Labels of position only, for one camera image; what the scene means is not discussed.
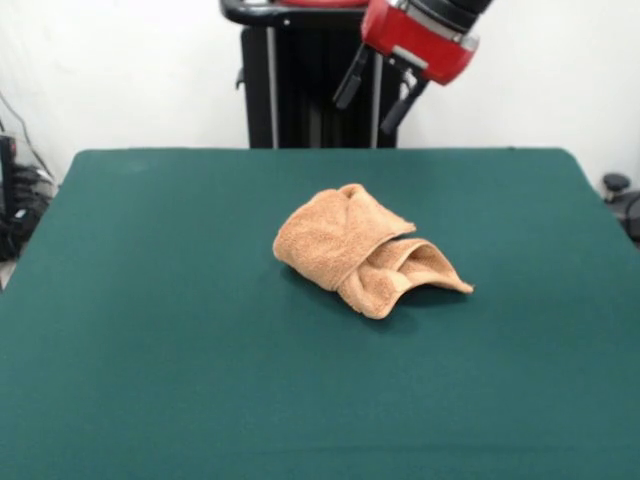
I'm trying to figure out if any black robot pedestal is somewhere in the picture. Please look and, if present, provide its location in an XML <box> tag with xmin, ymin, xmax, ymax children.
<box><xmin>218</xmin><ymin>0</ymin><xmax>412</xmax><ymax>150</ymax></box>

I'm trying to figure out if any black cable bundle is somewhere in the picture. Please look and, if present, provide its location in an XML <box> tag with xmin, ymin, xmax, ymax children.
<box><xmin>0</xmin><ymin>164</ymin><xmax>57</xmax><ymax>262</ymax></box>

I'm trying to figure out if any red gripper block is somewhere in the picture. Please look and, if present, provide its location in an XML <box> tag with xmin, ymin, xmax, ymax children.
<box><xmin>332</xmin><ymin>0</ymin><xmax>481</xmax><ymax>135</ymax></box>

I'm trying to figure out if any tan terry towel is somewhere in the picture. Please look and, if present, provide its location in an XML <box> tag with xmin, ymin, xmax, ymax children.
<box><xmin>271</xmin><ymin>182</ymin><xmax>475</xmax><ymax>320</ymax></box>

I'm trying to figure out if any dark green table cloth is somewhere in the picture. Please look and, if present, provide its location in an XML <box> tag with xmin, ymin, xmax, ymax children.
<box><xmin>0</xmin><ymin>147</ymin><xmax>640</xmax><ymax>480</ymax></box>

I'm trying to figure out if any black box with red light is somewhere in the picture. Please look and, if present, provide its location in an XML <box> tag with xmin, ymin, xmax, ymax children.
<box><xmin>0</xmin><ymin>133</ymin><xmax>20</xmax><ymax>224</ymax></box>

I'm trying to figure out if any gray stand base black knob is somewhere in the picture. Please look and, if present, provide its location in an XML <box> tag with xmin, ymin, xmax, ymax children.
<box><xmin>601</xmin><ymin>172</ymin><xmax>640</xmax><ymax>236</ymax></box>

